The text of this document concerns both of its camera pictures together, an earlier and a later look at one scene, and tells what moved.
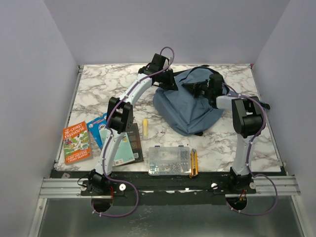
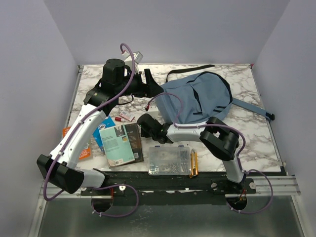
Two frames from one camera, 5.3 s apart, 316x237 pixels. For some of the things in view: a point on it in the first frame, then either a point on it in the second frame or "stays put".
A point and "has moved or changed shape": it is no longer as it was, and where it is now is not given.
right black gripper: x=193 y=88 -> x=144 y=134
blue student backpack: x=178 y=108 has moved or changed shape
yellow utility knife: x=194 y=163 stays put
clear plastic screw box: x=169 y=160 stays put
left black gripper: x=170 y=84 -> x=150 y=88
